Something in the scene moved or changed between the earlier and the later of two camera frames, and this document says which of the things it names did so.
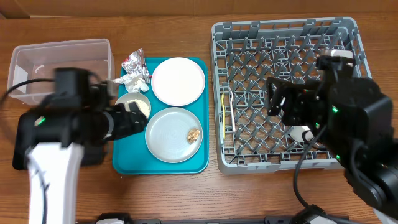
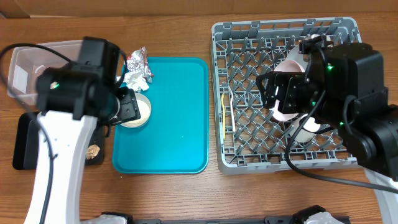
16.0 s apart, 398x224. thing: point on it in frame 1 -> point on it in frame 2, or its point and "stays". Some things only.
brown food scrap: x=193 y=135 -> x=92 y=151
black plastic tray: x=94 y=154 stays
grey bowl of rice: x=142 y=102 stays
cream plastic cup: x=302 y=134 stays
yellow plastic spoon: x=224 y=114 stays
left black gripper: x=123 y=127 -> x=128 y=109
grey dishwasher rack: x=247 y=54 stays
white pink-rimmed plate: x=178 y=81 -> x=295 y=63
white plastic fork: x=231 y=111 stays
